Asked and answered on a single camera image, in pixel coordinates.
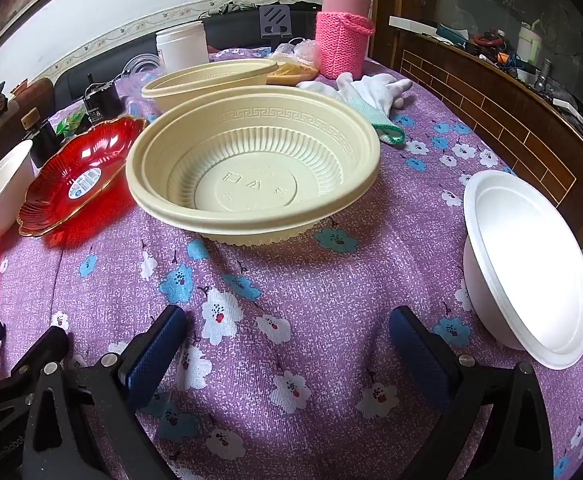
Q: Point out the yellow shallow dish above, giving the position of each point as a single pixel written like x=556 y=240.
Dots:
x=291 y=74

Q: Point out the purple floral tablecloth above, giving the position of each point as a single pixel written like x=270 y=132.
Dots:
x=296 y=320

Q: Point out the black leather sofa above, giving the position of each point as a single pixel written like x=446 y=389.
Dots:
x=231 y=27

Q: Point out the large beige plastic bowl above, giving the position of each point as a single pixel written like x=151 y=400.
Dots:
x=254 y=180

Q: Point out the white plastic jar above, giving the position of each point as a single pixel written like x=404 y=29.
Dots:
x=181 y=47

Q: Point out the brown armchair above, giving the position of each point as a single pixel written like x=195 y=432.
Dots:
x=26 y=97

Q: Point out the green packet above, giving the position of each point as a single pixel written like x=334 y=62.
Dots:
x=69 y=122

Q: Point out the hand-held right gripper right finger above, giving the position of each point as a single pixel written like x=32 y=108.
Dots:
x=421 y=360

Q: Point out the black phone stand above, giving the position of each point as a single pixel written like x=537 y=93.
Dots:
x=275 y=20

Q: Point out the black box device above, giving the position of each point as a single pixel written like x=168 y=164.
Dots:
x=102 y=102

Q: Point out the wooden sideboard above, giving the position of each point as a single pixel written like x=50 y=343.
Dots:
x=496 y=105

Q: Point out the white glove green cuff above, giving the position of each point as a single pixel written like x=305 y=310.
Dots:
x=371 y=110

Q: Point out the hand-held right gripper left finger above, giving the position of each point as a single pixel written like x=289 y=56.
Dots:
x=154 y=355

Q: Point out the white flat box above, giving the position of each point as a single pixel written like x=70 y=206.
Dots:
x=411 y=24

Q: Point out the clear plastic bag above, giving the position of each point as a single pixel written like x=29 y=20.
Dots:
x=304 y=50

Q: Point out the white bottle green trim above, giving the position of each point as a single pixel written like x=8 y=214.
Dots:
x=529 y=42

